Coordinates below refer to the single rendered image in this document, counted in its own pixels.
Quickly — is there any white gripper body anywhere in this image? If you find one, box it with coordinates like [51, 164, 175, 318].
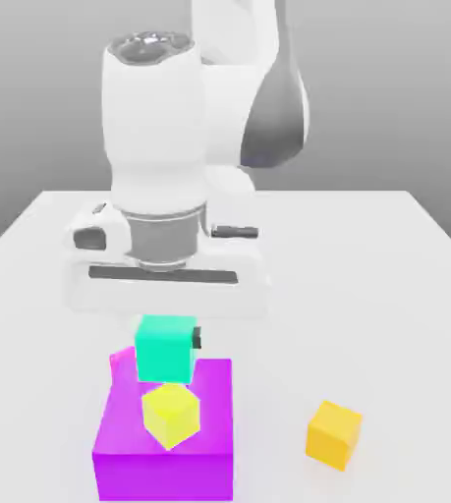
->
[65, 250, 271, 320]

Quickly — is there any small teal cube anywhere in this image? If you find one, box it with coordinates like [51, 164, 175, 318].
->
[134, 313, 198, 386]

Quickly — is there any small pink cube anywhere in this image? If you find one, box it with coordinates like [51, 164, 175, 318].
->
[108, 345, 139, 388]

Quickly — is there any small yellow cube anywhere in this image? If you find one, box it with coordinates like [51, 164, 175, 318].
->
[141, 382, 202, 452]

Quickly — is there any small orange cube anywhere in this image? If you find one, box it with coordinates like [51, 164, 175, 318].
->
[305, 399, 365, 474]

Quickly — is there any large purple box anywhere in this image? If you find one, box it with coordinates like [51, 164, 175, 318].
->
[91, 357, 235, 503]

